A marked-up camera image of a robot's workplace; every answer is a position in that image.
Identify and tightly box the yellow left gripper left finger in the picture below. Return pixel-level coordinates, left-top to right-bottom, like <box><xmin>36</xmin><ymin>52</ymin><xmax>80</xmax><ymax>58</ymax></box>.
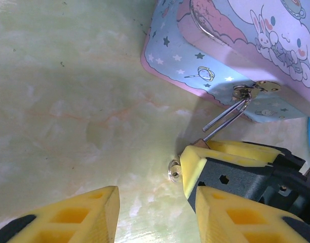
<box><xmin>0</xmin><ymin>185</ymin><xmax>120</xmax><ymax>243</ymax></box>

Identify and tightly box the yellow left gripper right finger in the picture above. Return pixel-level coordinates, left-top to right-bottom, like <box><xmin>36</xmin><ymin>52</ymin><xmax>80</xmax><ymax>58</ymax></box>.
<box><xmin>195</xmin><ymin>186</ymin><xmax>310</xmax><ymax>243</ymax></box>

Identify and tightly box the brass padlock with steel shackle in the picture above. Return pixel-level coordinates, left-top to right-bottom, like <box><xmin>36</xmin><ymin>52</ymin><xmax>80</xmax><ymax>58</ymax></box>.
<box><xmin>192</xmin><ymin>97</ymin><xmax>252</xmax><ymax>151</ymax></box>

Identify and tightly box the blue cartoon tin box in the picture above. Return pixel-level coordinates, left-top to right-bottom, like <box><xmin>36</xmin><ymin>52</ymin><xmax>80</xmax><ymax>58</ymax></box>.
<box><xmin>140</xmin><ymin>0</ymin><xmax>310</xmax><ymax>124</ymax></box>

